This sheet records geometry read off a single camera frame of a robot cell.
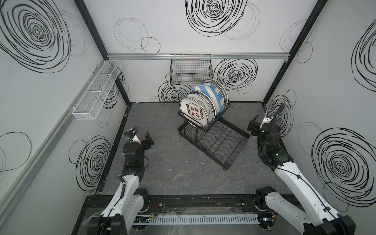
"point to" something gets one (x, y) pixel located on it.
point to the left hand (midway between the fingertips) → (140, 134)
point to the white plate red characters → (193, 112)
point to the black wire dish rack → (220, 141)
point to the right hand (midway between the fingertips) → (261, 120)
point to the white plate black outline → (206, 105)
